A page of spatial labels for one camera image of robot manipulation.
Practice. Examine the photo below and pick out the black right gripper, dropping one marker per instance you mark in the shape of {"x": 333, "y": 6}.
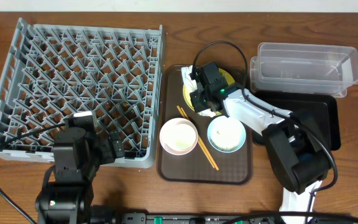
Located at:
{"x": 194, "y": 97}

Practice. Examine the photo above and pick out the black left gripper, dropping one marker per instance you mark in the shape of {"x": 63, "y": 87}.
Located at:
{"x": 112, "y": 148}

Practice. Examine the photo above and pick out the white napkin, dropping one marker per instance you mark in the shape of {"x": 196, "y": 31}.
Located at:
{"x": 189, "y": 86}

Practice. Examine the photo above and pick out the blue bowl with rice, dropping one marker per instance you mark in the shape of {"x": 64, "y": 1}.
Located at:
{"x": 226, "y": 134}

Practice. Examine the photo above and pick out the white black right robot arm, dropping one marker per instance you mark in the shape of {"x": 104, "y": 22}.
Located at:
{"x": 298, "y": 154}

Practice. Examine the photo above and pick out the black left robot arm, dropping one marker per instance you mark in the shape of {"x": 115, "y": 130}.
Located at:
{"x": 67, "y": 191}

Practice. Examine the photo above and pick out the yellow round plate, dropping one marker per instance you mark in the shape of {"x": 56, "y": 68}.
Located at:
{"x": 228, "y": 78}

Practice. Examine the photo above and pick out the wooden chopstick right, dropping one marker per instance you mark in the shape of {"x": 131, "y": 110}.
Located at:
{"x": 208, "y": 152}

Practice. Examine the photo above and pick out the wooden chopstick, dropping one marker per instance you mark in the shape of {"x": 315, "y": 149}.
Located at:
{"x": 208, "y": 152}
{"x": 204, "y": 149}

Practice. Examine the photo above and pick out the wooden chopstick left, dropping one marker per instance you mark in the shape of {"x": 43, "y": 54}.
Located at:
{"x": 204, "y": 149}

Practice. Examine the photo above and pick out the pink bowl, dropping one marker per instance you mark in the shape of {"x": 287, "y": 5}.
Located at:
{"x": 178, "y": 136}

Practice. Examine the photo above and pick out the clear plastic bin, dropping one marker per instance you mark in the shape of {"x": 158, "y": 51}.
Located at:
{"x": 304, "y": 68}

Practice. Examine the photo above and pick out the brown serving tray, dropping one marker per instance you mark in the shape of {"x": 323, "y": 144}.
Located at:
{"x": 235, "y": 168}

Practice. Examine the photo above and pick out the grey plastic dish rack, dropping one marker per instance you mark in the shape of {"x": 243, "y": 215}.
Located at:
{"x": 54, "y": 71}

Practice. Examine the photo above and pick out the black plastic tray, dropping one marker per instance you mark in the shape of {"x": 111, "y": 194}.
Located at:
{"x": 322, "y": 107}

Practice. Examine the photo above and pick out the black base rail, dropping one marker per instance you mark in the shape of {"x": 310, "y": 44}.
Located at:
{"x": 255, "y": 218}

